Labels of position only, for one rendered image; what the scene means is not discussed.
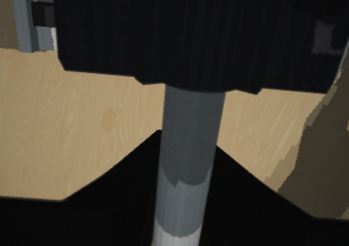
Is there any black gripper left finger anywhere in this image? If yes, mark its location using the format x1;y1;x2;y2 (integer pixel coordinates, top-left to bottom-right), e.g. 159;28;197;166
0;130;162;246

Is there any grey metal shaft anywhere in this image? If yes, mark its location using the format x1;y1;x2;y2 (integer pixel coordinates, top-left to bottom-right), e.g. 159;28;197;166
152;85;226;246

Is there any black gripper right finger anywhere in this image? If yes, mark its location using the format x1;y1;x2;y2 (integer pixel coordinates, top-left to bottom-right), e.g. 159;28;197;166
198;146;349;246

